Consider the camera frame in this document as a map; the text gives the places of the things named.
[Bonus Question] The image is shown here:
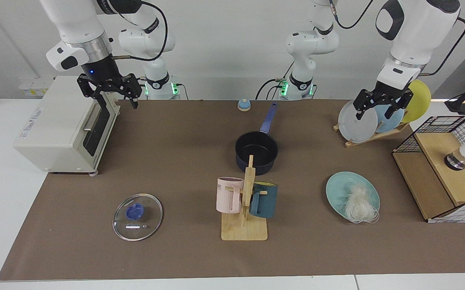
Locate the white vermicelli bundle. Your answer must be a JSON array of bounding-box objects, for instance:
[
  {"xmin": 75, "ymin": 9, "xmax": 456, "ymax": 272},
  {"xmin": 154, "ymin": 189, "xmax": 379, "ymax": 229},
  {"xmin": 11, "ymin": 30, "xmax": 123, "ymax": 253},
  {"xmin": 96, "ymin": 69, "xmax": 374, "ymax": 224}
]
[{"xmin": 343, "ymin": 183, "xmax": 380, "ymax": 224}]

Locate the glass lid blue knob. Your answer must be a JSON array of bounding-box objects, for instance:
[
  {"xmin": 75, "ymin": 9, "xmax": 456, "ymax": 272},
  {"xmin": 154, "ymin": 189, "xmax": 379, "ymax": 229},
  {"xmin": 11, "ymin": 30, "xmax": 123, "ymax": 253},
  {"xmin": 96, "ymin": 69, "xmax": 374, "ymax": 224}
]
[{"xmin": 112, "ymin": 194, "xmax": 163, "ymax": 242}]

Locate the light blue plate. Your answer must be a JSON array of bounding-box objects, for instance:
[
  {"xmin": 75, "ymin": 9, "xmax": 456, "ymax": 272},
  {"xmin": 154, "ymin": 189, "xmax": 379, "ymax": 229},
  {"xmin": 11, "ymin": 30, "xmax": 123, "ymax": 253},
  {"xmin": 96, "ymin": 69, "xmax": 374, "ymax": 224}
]
[{"xmin": 374, "ymin": 99, "xmax": 405, "ymax": 134}]

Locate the grey plate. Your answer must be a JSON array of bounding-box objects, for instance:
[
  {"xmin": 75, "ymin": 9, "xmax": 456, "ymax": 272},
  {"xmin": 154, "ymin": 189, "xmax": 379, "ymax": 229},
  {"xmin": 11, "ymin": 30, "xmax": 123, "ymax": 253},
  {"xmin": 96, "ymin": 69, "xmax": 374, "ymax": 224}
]
[{"xmin": 338, "ymin": 100, "xmax": 378, "ymax": 143}]

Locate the wooden plate rack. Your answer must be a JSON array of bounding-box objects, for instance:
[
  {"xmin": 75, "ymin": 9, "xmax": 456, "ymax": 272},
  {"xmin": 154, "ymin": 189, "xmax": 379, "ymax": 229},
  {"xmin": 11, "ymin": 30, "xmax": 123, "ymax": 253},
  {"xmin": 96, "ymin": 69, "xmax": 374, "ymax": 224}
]
[{"xmin": 333, "ymin": 121, "xmax": 410, "ymax": 148}]

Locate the yellow plate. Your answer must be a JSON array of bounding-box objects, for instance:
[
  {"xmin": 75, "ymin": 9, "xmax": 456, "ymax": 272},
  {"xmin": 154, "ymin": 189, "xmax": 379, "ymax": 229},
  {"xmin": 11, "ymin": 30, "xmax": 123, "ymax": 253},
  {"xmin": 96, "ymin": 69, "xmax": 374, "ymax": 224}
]
[{"xmin": 400, "ymin": 79, "xmax": 432, "ymax": 123}]

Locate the teal round plate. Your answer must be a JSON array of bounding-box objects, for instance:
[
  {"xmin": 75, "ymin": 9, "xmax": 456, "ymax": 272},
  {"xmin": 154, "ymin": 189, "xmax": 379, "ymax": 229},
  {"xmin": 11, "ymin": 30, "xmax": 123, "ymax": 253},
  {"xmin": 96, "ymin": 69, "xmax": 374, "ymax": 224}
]
[{"xmin": 326, "ymin": 172, "xmax": 380, "ymax": 222}]

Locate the pale toaster oven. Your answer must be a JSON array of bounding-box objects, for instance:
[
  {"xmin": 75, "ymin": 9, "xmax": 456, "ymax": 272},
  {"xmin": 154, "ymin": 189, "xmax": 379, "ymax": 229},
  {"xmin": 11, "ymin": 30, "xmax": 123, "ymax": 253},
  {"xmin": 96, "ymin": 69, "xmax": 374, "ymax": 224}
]
[{"xmin": 13, "ymin": 76, "xmax": 121, "ymax": 177}]

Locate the brown table cloth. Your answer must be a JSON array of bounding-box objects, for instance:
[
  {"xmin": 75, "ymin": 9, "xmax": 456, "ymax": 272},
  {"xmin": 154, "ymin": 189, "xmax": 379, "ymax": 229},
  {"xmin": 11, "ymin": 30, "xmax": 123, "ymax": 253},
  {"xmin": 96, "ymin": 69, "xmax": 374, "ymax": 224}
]
[{"xmin": 0, "ymin": 100, "xmax": 465, "ymax": 281}]

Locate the dark teal cup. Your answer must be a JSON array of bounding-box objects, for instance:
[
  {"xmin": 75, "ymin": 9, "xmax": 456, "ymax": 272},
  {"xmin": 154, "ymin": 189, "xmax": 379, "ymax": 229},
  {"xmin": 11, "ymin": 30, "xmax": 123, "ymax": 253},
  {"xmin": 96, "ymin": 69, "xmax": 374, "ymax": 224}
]
[{"xmin": 249, "ymin": 182, "xmax": 278, "ymax": 219}]

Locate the pink cup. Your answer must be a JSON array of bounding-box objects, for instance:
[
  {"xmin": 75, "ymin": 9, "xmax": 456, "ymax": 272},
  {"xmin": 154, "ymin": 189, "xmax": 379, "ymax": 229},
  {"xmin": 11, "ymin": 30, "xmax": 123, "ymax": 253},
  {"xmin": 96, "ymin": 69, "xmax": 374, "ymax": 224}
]
[{"xmin": 216, "ymin": 177, "xmax": 244, "ymax": 214}]

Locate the wooden cup stand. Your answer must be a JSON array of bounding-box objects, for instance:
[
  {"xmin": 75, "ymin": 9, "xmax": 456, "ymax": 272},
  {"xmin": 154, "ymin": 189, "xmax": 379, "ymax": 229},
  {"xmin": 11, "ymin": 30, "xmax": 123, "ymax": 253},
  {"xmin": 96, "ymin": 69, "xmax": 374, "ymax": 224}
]
[{"xmin": 221, "ymin": 155, "xmax": 268, "ymax": 241}]

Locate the white wall socket strip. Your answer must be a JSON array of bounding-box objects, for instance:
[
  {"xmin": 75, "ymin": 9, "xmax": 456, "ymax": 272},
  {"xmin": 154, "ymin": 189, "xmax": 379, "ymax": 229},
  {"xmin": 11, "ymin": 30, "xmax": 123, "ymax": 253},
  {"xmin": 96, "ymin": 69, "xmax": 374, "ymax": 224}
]
[{"xmin": 18, "ymin": 79, "xmax": 55, "ymax": 97}]

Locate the wire basket wooden floor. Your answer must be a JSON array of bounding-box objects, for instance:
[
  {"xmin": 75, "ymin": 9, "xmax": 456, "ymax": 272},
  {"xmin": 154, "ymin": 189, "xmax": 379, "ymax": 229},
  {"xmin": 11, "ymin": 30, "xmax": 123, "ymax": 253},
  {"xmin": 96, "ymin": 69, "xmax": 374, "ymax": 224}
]
[{"xmin": 392, "ymin": 116, "xmax": 465, "ymax": 223}]

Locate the black arm shoulder cable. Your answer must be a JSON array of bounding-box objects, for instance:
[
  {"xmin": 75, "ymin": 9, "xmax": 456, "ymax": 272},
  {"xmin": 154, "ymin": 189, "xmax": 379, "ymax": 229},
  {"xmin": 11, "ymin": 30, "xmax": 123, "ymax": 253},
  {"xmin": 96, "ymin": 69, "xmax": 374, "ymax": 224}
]
[{"xmin": 329, "ymin": 0, "xmax": 374, "ymax": 29}]

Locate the black arm base cable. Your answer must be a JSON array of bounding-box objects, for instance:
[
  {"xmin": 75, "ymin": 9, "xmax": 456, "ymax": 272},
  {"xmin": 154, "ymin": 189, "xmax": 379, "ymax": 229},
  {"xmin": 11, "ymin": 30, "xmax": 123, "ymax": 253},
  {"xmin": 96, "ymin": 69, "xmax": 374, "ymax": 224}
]
[{"xmin": 255, "ymin": 79, "xmax": 289, "ymax": 100}]

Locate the black pot blue handle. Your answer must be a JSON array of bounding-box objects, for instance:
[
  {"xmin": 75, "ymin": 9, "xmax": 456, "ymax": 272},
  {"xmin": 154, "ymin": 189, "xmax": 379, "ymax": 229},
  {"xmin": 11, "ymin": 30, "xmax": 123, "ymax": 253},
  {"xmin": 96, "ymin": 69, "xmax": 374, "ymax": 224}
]
[{"xmin": 235, "ymin": 103, "xmax": 279, "ymax": 176}]

